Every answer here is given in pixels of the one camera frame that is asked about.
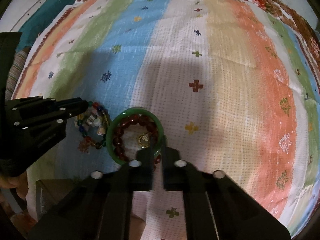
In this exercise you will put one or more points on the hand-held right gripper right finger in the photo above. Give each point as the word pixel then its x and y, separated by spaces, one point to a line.
pixel 172 177

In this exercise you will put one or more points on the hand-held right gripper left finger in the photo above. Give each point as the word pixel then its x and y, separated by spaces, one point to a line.
pixel 143 177

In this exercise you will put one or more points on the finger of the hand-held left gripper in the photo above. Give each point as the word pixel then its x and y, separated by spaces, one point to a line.
pixel 50 120
pixel 77 103

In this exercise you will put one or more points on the metal tin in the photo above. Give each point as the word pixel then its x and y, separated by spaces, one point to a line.
pixel 55 192

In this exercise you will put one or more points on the green bangle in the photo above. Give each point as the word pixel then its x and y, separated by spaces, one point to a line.
pixel 135 110

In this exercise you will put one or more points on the person's left hand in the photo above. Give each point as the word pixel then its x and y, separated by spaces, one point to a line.
pixel 12 183

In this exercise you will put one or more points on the grey striped pillow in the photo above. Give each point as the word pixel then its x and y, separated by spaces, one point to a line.
pixel 16 72

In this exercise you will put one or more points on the colourful striped cloth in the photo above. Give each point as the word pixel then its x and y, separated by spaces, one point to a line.
pixel 200 92

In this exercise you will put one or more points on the teal cloth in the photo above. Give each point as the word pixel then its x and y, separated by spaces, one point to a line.
pixel 50 12

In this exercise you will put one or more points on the floral blanket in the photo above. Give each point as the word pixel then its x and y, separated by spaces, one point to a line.
pixel 275 2

